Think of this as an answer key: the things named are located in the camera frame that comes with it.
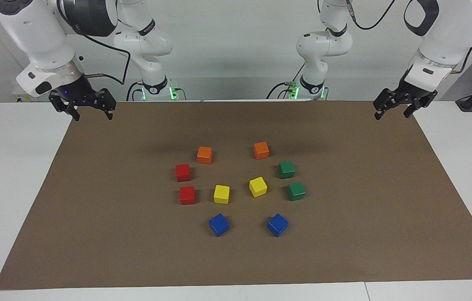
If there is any yellow wooden block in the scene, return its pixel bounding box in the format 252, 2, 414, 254
249, 176, 268, 198
213, 185, 231, 205

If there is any green wooden block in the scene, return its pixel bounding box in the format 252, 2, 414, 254
287, 181, 307, 202
278, 161, 296, 179

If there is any blue wooden block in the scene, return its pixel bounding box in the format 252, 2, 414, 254
208, 213, 230, 237
267, 213, 289, 237

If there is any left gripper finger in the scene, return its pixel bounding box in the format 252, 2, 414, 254
373, 89, 400, 121
403, 93, 438, 118

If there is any brown paper mat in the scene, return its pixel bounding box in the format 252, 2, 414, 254
0, 99, 472, 291

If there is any black right base cable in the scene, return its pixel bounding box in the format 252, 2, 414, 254
126, 81, 144, 101

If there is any black base cable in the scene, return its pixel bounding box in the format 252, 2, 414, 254
126, 81, 144, 101
266, 63, 305, 99

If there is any white power box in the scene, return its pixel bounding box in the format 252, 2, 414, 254
12, 84, 27, 103

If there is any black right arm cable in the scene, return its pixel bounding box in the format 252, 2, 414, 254
75, 25, 131, 85

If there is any black left base cable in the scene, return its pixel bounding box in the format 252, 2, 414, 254
266, 63, 305, 99

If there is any red wooden block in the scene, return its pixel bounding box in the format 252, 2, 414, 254
179, 186, 196, 205
175, 163, 192, 183

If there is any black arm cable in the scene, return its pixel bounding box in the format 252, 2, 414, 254
345, 0, 472, 76
75, 25, 131, 85

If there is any orange wooden block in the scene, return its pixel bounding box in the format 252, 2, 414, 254
253, 141, 270, 160
197, 146, 213, 165

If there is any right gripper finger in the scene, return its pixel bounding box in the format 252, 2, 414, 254
49, 91, 81, 122
99, 89, 116, 120

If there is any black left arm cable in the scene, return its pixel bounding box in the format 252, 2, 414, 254
345, 0, 472, 76

